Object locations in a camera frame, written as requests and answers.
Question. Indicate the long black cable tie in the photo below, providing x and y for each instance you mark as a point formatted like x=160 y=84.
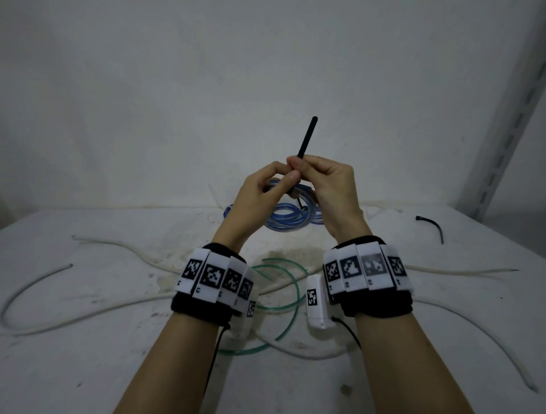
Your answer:
x=433 y=224

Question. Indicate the white perforated shelf upright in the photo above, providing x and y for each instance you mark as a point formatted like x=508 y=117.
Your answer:
x=507 y=140

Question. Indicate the curled black cable tie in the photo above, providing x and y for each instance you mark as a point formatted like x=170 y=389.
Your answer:
x=307 y=136

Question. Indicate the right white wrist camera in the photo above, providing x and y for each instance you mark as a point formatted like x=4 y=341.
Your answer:
x=320 y=315

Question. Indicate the person's left forearm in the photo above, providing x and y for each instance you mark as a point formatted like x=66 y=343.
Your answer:
x=179 y=367

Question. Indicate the right black marker wristband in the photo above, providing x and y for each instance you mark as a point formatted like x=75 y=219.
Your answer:
x=375 y=305

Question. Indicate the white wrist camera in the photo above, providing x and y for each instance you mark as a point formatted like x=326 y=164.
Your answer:
x=245 y=324
x=320 y=315

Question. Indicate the person's left hand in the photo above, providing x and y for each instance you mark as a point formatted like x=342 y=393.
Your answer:
x=251 y=204

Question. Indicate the left black marker wristband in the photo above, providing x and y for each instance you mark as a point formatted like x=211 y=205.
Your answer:
x=196 y=307

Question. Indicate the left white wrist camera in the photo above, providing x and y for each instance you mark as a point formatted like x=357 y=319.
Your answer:
x=245 y=324

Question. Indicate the white zip tie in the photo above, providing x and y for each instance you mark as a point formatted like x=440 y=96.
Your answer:
x=213 y=194

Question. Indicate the black marker wristband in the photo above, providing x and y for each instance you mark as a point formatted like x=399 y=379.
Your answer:
x=375 y=305
x=196 y=307

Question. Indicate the person's right hand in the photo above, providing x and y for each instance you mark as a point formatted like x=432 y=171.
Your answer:
x=337 y=196

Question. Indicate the person's right forearm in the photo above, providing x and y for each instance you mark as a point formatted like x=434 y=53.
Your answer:
x=405 y=367

